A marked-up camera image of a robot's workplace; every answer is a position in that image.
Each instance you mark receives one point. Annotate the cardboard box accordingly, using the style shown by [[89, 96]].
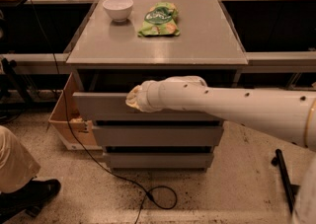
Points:
[[73, 131]]

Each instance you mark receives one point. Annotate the white ceramic bowl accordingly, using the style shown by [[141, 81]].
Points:
[[118, 10]]

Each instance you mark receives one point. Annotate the black metal stand bar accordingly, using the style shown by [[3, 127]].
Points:
[[290, 189]]

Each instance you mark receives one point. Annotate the grey middle drawer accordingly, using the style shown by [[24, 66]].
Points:
[[147, 136]]

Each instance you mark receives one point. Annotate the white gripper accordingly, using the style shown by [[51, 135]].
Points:
[[147, 98]]

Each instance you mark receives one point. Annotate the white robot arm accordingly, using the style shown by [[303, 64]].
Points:
[[284, 114]]

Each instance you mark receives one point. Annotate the beige trouser leg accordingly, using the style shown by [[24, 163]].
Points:
[[17, 165]]

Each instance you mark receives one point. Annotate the grey drawer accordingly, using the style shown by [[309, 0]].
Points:
[[147, 136], [112, 106], [158, 160]]

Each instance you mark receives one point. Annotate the grey top drawer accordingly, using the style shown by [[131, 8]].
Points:
[[112, 106]]

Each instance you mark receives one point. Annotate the grey drawer cabinet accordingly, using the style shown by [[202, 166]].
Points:
[[111, 57]]

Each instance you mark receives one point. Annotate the grey bottom drawer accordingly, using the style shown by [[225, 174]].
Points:
[[158, 160]]

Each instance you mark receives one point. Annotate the green chip bag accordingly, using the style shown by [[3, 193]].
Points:
[[160, 20]]

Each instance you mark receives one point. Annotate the black shoe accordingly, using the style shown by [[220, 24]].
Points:
[[32, 198]]

